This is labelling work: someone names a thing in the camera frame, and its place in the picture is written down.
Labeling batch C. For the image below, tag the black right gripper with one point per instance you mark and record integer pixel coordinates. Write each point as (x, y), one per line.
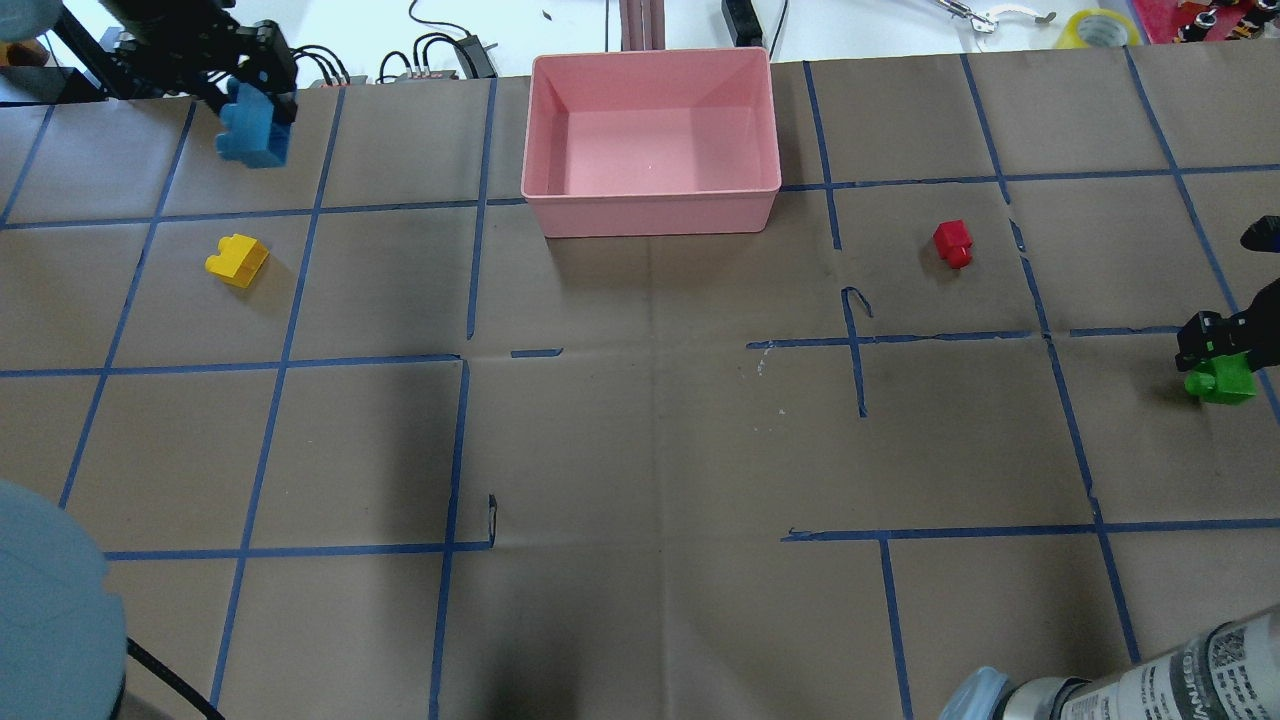
(1207, 336)

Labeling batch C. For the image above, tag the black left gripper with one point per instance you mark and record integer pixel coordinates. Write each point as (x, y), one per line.
(168, 27)

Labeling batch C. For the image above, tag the blue toy block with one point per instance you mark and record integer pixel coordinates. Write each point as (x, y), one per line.
(251, 135)

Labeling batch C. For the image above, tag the red toy block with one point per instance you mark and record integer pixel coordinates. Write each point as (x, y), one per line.
(954, 243)

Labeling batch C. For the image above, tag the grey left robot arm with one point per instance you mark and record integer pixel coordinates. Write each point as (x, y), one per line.
(65, 646)

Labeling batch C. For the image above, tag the pink plastic box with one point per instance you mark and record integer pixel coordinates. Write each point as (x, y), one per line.
(651, 143)

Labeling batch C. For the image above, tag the green toy block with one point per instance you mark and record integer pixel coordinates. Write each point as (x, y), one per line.
(1222, 380)

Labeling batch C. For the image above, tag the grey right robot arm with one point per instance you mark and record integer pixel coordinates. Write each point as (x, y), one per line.
(1228, 672)

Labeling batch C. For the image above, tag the black power adapter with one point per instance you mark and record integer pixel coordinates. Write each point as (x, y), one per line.
(743, 23)

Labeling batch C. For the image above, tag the yellow tape roll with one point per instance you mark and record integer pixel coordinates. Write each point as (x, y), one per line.
(1097, 27)

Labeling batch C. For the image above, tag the yellow toy block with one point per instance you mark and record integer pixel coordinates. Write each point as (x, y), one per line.
(237, 260)

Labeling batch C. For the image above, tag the aluminium frame post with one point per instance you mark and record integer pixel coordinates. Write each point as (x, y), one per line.
(643, 25)

